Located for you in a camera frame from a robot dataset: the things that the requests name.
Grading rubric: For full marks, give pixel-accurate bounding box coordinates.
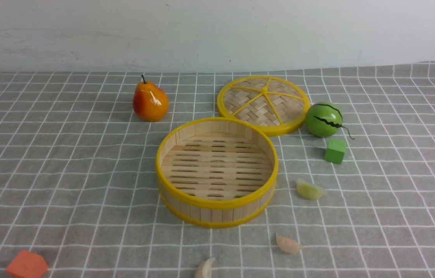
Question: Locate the orange toy pear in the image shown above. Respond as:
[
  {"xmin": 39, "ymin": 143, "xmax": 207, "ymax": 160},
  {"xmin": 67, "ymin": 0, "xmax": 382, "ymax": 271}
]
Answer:
[{"xmin": 133, "ymin": 75, "xmax": 169, "ymax": 122}]

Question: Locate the white toy dumpling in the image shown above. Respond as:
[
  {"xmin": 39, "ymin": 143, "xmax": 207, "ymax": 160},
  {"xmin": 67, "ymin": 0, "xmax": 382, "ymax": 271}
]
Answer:
[{"xmin": 194, "ymin": 258, "xmax": 216, "ymax": 278}]

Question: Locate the green wooden cube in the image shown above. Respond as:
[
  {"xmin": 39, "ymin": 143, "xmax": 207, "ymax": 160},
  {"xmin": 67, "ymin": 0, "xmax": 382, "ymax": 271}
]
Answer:
[{"xmin": 324, "ymin": 138, "xmax": 348, "ymax": 165}]

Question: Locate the small green toy watermelon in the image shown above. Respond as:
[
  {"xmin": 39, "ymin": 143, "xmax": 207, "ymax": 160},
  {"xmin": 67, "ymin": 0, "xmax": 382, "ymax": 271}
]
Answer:
[{"xmin": 306, "ymin": 102, "xmax": 354, "ymax": 139}]

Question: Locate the green toy dumpling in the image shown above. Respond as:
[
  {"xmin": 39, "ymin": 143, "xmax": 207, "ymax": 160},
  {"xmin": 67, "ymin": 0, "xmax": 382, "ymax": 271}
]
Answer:
[{"xmin": 296, "ymin": 178, "xmax": 326, "ymax": 200}]

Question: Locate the orange wooden block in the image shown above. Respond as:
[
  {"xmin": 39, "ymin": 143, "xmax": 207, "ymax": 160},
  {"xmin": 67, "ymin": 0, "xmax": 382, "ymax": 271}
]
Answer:
[{"xmin": 5, "ymin": 250, "xmax": 48, "ymax": 278}]

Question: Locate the yellow bamboo steamer tray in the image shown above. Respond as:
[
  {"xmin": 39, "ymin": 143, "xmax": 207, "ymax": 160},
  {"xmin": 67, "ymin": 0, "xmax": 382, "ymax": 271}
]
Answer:
[{"xmin": 156, "ymin": 117, "xmax": 279, "ymax": 229}]

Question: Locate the pink toy dumpling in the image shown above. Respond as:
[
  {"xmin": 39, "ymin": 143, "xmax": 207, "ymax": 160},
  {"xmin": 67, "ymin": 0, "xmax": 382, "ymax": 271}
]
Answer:
[{"xmin": 275, "ymin": 233, "xmax": 304, "ymax": 254}]

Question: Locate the grey checked tablecloth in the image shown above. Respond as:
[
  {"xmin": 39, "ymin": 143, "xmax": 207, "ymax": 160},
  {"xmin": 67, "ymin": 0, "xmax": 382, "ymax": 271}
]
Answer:
[{"xmin": 0, "ymin": 61, "xmax": 435, "ymax": 278}]

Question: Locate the yellow woven steamer lid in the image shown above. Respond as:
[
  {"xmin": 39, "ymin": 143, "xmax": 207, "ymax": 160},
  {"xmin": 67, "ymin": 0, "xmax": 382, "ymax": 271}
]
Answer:
[{"xmin": 217, "ymin": 75, "xmax": 311, "ymax": 137}]

